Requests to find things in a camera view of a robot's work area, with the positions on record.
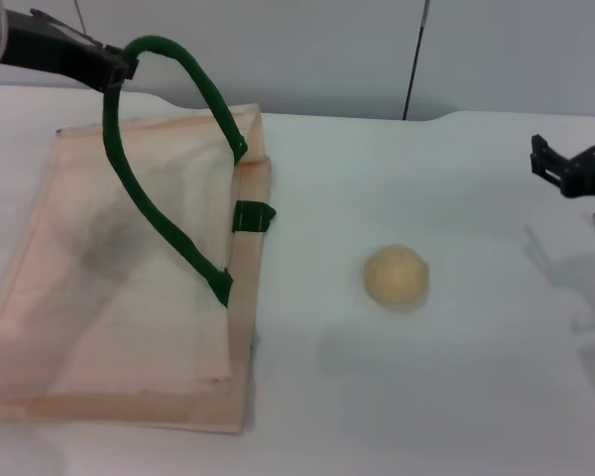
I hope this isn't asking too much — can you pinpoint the round egg yolk pastry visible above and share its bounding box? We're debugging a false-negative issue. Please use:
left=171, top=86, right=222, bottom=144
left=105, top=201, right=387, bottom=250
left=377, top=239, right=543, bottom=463
left=362, top=243, right=431, bottom=313

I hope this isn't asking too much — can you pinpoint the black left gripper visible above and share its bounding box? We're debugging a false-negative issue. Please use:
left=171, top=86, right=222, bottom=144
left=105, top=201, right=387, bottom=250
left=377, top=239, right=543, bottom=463
left=0, top=8, right=140, bottom=93

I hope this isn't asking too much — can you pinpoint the cream handbag with green handles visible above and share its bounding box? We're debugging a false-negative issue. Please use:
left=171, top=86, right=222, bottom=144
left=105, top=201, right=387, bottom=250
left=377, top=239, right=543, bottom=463
left=0, top=34, right=278, bottom=436

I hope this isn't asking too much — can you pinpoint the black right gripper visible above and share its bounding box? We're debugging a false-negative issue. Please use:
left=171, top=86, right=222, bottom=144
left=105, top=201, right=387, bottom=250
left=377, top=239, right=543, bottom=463
left=529, top=108, right=595, bottom=202

